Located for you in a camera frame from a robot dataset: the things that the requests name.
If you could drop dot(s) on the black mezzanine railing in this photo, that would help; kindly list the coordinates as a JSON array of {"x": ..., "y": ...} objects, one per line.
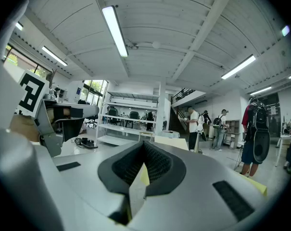
[{"x": 183, "y": 94}]

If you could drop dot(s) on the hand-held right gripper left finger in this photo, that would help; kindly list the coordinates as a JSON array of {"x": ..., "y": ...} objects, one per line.
[{"x": 87, "y": 189}]

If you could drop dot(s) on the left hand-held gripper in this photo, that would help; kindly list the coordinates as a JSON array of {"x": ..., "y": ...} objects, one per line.
[{"x": 31, "y": 93}]

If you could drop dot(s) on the white metal shelf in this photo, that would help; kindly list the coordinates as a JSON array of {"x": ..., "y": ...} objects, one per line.
[{"x": 126, "y": 126}]

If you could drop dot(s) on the yellow-green table cover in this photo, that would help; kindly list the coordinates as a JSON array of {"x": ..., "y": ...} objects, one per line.
[{"x": 256, "y": 188}]

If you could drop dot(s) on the person's left hand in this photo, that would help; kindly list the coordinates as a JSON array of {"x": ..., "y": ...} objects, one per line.
[{"x": 25, "y": 127}]

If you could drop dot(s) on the dark staircase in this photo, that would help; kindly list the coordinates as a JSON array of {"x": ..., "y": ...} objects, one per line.
[{"x": 177, "y": 119}]

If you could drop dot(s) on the window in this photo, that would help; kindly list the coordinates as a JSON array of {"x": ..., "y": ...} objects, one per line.
[
  {"x": 27, "y": 64},
  {"x": 96, "y": 90}
]

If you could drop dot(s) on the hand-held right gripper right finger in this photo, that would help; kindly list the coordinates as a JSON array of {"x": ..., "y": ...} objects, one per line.
[{"x": 195, "y": 189}]

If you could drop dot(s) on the beige folder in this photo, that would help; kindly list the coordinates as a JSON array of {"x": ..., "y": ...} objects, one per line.
[{"x": 135, "y": 201}]

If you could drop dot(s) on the round table with white cloth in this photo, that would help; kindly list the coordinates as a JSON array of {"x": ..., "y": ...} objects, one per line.
[{"x": 170, "y": 134}]

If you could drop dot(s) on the wooden cabinet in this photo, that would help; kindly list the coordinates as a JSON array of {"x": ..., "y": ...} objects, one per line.
[{"x": 233, "y": 131}]

